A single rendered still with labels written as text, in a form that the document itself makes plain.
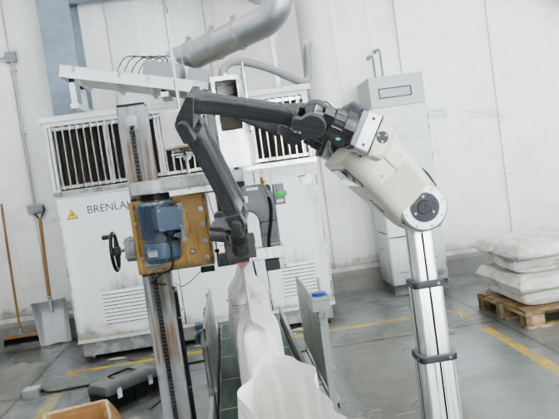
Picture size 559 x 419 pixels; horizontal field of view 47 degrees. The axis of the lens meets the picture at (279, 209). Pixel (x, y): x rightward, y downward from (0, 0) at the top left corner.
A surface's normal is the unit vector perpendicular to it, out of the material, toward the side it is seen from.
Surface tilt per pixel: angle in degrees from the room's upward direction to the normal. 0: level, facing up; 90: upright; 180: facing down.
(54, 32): 90
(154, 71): 88
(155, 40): 90
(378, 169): 90
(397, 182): 115
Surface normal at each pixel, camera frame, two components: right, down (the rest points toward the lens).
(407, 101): 0.08, 0.04
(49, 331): 0.05, -0.19
